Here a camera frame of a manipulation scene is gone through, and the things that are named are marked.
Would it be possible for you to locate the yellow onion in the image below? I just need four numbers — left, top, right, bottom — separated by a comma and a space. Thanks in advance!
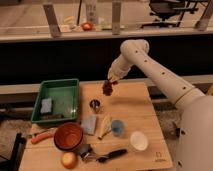
61, 152, 77, 169

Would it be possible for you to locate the brown red bowl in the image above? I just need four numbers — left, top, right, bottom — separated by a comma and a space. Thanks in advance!
54, 122, 83, 151

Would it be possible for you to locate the black chair back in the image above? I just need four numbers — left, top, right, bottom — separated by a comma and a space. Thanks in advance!
0, 133, 26, 171

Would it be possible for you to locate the small metal cup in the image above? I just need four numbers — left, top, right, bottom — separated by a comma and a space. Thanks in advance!
89, 99, 101, 113

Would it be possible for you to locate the yellow banana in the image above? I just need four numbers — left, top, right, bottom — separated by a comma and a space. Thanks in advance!
98, 115, 111, 140

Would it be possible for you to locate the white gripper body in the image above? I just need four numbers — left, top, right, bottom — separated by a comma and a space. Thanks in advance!
107, 66, 123, 83

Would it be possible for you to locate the black handled peeler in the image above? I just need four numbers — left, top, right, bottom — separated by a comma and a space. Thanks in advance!
81, 149, 127, 163

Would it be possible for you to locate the black office chair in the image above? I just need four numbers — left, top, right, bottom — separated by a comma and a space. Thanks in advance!
141, 0, 208, 28

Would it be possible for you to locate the green plastic tray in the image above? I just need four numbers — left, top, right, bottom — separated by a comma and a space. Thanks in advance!
31, 78, 80, 125

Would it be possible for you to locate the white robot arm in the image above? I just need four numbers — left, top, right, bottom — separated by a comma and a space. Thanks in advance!
107, 39, 213, 171

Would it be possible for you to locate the dark grape bunch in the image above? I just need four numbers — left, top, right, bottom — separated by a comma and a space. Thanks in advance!
102, 80, 117, 96

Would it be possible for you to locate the red apple on shelf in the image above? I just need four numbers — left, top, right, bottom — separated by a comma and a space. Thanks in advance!
81, 22, 94, 31

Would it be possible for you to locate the orange carrot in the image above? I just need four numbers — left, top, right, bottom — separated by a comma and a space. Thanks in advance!
31, 132, 54, 144

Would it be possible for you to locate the blue sponge in tray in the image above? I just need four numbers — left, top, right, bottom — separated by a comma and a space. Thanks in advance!
40, 98, 52, 114

